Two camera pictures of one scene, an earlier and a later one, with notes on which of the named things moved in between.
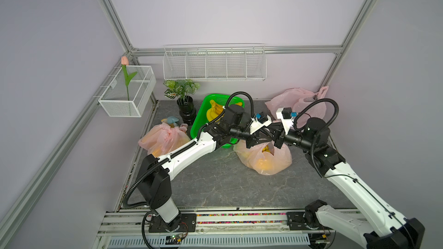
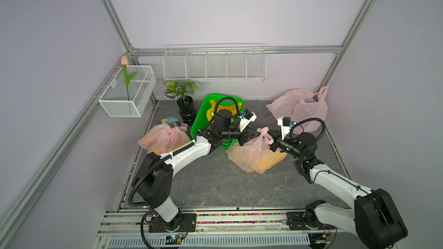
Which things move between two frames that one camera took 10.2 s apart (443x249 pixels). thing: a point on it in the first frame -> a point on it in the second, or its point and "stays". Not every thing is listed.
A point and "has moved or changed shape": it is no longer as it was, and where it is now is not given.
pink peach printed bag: x=265 y=157 has moved or changed shape
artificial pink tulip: x=124 y=61 stays
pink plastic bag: x=161 y=139 stays
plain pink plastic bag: x=296 y=98 stays
